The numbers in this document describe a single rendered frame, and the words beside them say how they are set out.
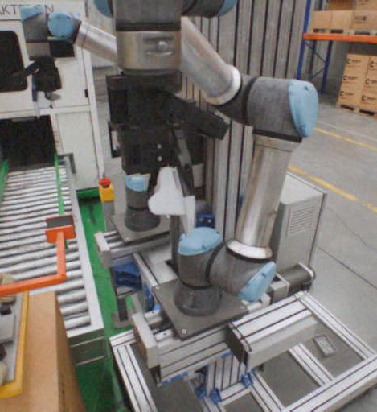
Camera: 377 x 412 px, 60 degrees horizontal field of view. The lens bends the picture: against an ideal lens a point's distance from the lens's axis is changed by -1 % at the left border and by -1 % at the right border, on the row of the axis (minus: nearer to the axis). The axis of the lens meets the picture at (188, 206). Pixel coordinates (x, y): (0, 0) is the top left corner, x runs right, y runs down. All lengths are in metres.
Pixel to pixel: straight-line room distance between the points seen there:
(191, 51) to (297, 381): 1.65
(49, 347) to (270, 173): 0.80
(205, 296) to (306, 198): 0.52
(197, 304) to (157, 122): 0.64
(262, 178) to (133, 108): 0.44
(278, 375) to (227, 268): 1.17
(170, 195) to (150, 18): 0.20
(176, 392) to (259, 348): 0.85
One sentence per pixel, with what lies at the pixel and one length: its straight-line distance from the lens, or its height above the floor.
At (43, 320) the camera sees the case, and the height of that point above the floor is 0.94.
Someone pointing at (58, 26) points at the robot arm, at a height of 1.77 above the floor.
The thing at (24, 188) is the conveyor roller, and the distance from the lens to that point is 3.18.
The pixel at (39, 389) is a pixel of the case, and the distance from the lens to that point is 1.04.
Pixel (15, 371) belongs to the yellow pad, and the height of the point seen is 1.07.
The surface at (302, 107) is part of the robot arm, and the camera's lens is 0.74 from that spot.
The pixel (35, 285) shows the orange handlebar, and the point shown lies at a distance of 0.94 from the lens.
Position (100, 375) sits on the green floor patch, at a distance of 2.19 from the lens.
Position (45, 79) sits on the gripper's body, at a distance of 1.32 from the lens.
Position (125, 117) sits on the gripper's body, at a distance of 0.43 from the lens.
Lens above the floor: 1.77
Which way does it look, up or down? 29 degrees down
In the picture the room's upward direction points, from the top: straight up
